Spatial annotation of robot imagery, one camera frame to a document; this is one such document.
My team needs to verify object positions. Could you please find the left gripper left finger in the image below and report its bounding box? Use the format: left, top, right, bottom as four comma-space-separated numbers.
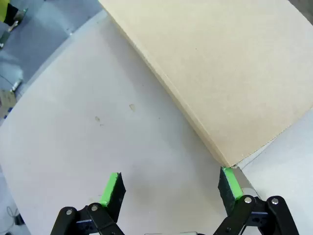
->
50, 172, 127, 235

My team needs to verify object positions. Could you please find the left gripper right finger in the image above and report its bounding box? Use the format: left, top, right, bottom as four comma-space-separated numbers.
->
212, 166, 299, 235

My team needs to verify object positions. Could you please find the brown cardboard shipping box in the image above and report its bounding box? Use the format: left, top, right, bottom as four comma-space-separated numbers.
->
97, 0, 313, 168

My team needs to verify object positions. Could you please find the person in yellow apron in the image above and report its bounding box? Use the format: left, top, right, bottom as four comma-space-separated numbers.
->
0, 0, 20, 25

